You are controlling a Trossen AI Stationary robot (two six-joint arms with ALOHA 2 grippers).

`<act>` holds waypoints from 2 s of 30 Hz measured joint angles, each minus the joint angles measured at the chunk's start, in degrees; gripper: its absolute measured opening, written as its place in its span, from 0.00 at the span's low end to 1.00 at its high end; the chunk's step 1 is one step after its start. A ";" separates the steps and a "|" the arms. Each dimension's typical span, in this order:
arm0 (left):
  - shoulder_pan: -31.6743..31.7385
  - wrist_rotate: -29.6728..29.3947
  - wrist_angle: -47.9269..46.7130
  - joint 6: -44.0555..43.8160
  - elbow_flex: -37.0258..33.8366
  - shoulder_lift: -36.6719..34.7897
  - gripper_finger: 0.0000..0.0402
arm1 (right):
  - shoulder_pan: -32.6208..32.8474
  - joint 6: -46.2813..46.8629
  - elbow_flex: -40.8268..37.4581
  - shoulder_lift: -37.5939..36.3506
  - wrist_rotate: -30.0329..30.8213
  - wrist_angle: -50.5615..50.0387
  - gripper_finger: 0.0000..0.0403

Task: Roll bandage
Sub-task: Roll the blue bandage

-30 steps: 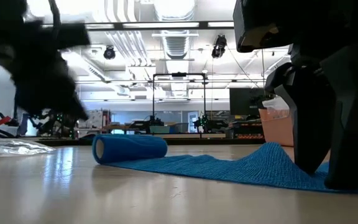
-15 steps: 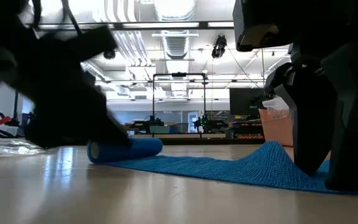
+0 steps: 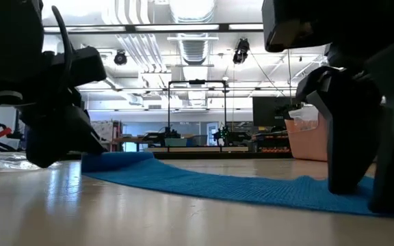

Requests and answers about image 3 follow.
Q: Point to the white ceiling pipe bundle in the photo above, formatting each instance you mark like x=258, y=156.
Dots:
x=142, y=48

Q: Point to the teal box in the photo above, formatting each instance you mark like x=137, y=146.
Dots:
x=174, y=141

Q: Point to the orange plastic bin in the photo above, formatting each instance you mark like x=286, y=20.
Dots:
x=306, y=147

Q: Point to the white patterned board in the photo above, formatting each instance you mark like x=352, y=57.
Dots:
x=106, y=130

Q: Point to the blue elastic bandage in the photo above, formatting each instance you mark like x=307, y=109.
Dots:
x=217, y=188

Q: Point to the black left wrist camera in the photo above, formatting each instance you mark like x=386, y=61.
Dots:
x=87, y=65

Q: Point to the black aluminium rig frame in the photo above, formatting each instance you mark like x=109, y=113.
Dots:
x=183, y=26

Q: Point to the silver ribbed ventilation duct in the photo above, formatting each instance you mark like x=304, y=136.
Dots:
x=193, y=51

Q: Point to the black background rig frame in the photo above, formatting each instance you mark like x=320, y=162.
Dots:
x=168, y=116

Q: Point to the white rectangular air duct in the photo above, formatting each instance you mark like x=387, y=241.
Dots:
x=128, y=97

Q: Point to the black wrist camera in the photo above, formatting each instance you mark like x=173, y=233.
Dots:
x=87, y=65
x=296, y=17

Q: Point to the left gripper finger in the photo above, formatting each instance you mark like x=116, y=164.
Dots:
x=60, y=136

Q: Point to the large black monitor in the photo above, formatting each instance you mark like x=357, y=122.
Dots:
x=272, y=112

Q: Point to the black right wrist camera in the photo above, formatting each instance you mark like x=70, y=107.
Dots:
x=296, y=17

